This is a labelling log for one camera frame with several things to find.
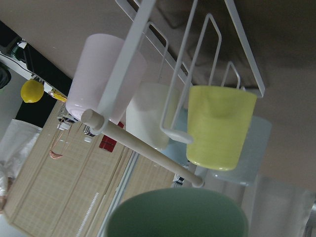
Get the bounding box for mint green plastic cup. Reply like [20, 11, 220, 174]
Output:
[105, 188, 248, 237]

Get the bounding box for cream white plastic cup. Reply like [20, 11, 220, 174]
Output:
[126, 82, 169, 151]

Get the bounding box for light blue plastic cup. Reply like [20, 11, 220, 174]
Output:
[161, 109, 189, 166]

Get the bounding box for yellow plastic cup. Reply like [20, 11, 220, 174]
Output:
[186, 85, 257, 171]

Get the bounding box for pink plastic cup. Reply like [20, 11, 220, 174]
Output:
[66, 34, 147, 124]

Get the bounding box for grey plastic cup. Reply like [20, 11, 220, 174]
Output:
[209, 115, 273, 187]

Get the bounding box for yellow lemon toy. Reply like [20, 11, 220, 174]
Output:
[20, 79, 44, 103]

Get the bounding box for white wire cup rack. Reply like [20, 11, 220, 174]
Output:
[81, 0, 266, 188]

